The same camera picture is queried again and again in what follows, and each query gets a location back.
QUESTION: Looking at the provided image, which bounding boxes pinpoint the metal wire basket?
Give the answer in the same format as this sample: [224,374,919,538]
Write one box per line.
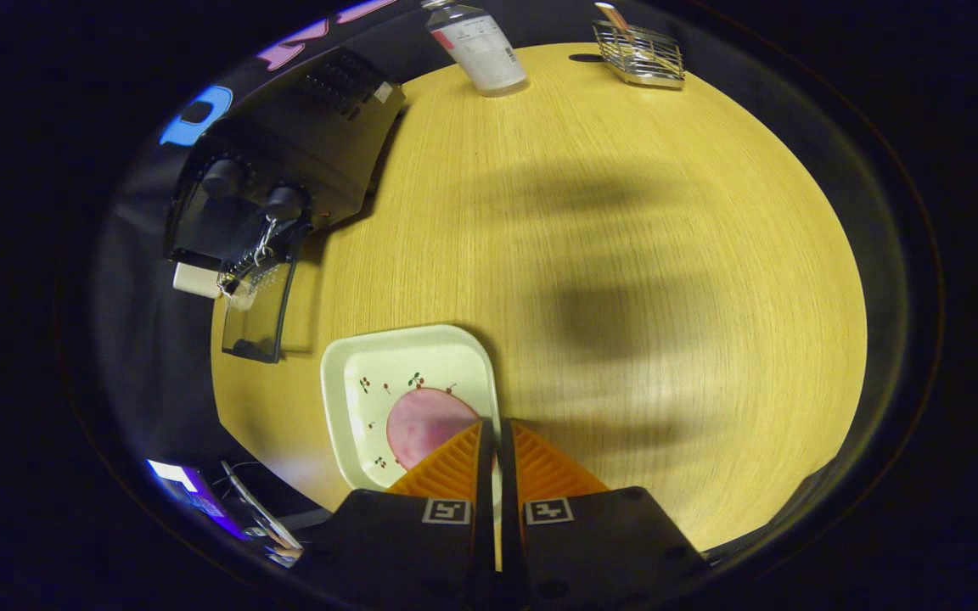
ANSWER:
[591,19,687,91]

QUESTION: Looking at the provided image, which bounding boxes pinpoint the pink ham slice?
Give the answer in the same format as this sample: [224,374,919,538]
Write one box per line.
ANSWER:
[386,388,483,472]

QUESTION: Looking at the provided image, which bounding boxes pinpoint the black backdrop cloth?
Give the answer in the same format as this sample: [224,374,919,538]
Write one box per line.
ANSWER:
[90,0,422,519]

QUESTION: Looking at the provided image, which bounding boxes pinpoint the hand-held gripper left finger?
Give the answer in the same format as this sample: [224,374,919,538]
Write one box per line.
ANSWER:
[298,419,497,611]

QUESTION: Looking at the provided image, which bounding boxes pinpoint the black toaster oven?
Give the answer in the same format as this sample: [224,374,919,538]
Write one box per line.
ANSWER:
[162,47,408,364]

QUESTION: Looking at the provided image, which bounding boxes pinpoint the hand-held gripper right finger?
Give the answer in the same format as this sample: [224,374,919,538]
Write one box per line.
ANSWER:
[499,418,711,611]

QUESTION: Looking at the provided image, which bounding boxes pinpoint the wooden handled utensil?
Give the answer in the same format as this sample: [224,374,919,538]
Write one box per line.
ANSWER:
[595,2,634,39]

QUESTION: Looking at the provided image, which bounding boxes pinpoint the white bottle with red label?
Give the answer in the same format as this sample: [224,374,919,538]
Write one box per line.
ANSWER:
[424,0,530,97]

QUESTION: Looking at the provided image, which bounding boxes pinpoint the cream rectangular food tray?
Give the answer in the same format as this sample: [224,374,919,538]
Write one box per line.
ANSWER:
[320,323,504,571]

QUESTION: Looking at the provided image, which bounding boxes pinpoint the metal oven rack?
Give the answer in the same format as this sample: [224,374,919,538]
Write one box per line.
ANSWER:
[216,244,288,296]

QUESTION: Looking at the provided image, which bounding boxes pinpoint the white edged flat device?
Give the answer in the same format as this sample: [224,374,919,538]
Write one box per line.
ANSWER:
[220,461,303,551]

